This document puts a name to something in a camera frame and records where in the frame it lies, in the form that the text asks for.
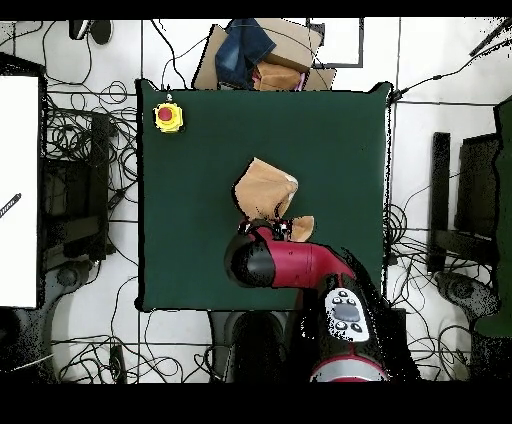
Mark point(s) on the person's foot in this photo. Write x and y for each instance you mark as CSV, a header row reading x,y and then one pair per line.
x,y
76,28
101,31

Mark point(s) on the black square metal frame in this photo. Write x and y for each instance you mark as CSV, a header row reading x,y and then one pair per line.
x,y
340,64

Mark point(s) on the black power adapter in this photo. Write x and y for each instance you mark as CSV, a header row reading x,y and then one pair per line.
x,y
117,362

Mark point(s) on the folded tan towel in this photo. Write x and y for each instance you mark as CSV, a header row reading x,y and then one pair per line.
x,y
276,76

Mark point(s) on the black flat bar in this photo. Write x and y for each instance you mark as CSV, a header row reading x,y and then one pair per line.
x,y
439,200

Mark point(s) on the green cloth on side table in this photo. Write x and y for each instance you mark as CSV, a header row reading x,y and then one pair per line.
x,y
504,200

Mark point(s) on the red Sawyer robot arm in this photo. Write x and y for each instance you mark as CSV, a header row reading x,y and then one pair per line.
x,y
304,264

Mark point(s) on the dark green table cloth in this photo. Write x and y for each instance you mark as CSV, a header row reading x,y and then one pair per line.
x,y
180,200

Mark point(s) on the blue denim jeans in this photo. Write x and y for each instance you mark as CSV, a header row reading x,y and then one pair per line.
x,y
240,48

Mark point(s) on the black box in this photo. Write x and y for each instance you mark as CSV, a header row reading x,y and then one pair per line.
x,y
478,180

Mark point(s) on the black pedestal foot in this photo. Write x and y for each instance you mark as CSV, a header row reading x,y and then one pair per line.
x,y
68,276
464,290

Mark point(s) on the yellow emergency stop button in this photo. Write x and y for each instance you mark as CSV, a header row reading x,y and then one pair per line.
x,y
168,116

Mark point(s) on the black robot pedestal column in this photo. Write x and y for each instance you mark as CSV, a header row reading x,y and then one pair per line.
x,y
256,348

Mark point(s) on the black equipment case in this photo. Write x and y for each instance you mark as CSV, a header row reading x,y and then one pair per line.
x,y
76,180

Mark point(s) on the black power strip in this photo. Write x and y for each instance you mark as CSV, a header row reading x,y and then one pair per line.
x,y
401,320

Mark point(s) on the white desk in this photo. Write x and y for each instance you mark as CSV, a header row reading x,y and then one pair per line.
x,y
18,160

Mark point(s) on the brown cardboard box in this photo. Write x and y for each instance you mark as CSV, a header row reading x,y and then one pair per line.
x,y
292,44

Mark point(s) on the black rod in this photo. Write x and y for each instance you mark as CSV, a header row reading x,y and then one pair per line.
x,y
490,38

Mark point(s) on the tan terry towel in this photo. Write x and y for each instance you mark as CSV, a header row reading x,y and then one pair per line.
x,y
264,188

